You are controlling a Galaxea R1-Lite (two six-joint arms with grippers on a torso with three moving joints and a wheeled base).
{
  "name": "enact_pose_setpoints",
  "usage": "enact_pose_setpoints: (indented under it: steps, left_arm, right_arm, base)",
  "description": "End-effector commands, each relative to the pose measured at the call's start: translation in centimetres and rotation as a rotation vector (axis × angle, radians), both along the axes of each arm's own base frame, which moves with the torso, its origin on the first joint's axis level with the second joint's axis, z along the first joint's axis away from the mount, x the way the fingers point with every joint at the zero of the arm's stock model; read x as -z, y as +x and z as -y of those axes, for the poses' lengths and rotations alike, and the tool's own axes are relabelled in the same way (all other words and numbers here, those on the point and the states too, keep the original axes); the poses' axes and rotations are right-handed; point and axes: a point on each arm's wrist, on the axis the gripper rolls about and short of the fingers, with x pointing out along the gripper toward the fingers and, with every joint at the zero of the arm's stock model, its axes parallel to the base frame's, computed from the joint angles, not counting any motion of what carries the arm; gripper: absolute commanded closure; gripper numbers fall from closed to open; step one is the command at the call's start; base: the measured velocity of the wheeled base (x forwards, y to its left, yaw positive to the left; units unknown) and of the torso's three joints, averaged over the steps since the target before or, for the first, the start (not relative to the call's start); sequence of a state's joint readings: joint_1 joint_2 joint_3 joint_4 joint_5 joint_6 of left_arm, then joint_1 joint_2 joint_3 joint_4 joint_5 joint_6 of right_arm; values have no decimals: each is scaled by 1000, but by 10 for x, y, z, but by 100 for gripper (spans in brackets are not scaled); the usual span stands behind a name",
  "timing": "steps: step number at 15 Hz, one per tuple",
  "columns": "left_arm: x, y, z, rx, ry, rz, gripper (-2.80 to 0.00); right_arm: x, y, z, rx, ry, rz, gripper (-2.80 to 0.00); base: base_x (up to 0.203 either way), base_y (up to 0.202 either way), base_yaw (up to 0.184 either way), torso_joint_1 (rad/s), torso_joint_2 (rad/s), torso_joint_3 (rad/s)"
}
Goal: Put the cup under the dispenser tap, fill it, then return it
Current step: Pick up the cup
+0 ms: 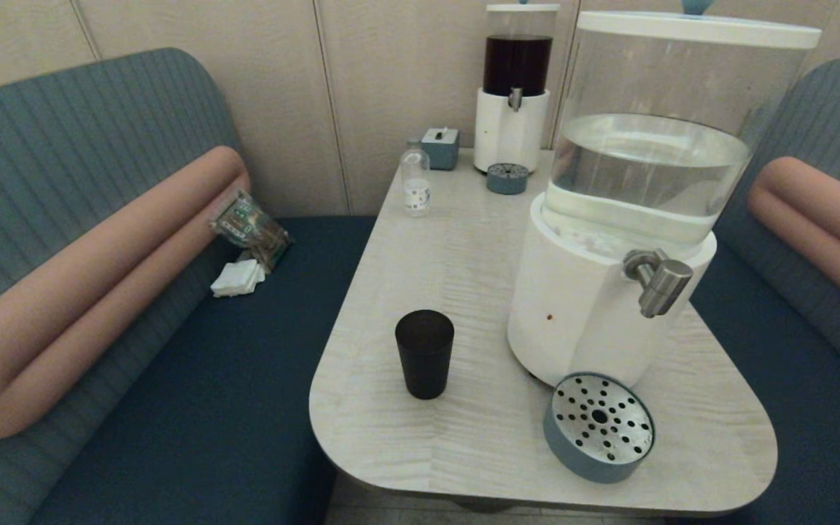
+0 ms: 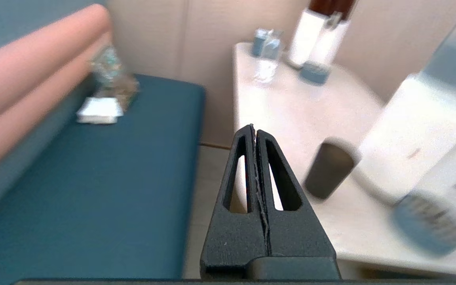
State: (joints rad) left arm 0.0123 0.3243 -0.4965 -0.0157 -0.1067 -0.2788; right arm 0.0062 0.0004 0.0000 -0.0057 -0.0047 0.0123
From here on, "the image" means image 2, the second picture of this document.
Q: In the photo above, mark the small clear plastic bottle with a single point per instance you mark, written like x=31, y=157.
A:
x=266, y=69

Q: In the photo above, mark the small white dark-drink dispenser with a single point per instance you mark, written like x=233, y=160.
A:
x=311, y=35

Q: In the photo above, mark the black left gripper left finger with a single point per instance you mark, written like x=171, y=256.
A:
x=232, y=237

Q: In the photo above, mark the small blue perforated drip tray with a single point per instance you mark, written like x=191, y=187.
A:
x=314, y=73

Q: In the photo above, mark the white napkin stack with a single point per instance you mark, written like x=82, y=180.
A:
x=99, y=111

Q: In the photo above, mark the blue-grey square box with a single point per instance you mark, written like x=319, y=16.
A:
x=259, y=41

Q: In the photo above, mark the large blue perforated drip tray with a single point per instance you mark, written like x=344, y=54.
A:
x=430, y=221

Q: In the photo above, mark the teal left booth sofa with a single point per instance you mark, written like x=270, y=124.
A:
x=93, y=190

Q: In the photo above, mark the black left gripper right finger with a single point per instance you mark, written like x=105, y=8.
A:
x=299, y=237

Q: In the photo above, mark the pink left sofa bolster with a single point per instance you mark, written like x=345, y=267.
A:
x=26, y=83

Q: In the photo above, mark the dark brown tall cup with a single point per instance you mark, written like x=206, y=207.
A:
x=329, y=170

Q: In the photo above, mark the large white water dispenser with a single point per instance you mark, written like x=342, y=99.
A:
x=414, y=138

